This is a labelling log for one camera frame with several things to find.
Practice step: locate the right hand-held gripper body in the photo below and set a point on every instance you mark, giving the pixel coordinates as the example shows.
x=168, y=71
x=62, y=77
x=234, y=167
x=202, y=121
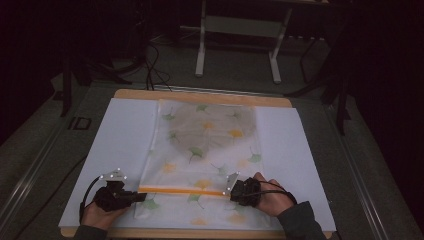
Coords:
x=245, y=192

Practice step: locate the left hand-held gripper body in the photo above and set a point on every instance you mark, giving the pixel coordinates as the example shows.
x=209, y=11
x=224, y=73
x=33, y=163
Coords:
x=111, y=196

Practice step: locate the white leaf-print mesh laundry bag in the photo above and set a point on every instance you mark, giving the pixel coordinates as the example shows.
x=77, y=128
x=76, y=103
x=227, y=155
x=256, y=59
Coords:
x=200, y=170

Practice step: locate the person's left hand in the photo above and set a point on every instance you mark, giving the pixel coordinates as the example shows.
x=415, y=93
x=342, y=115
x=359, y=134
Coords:
x=96, y=216

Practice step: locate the person's right hand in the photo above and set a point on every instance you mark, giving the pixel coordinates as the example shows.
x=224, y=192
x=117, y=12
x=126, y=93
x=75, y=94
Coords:
x=275, y=203

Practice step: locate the white table mat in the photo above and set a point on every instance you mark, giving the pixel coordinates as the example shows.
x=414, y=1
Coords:
x=123, y=140

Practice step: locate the black metal stand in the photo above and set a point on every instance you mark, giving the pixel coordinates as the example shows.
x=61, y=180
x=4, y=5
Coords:
x=340, y=100

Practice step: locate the white metal stand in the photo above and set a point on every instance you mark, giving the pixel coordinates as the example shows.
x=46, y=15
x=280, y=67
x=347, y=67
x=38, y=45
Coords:
x=240, y=26

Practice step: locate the black floor bracket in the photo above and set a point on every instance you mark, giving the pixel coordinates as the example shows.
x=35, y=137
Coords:
x=80, y=123

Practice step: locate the metal floor rail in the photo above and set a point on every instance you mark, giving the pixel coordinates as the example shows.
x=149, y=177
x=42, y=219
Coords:
x=360, y=176
x=30, y=173

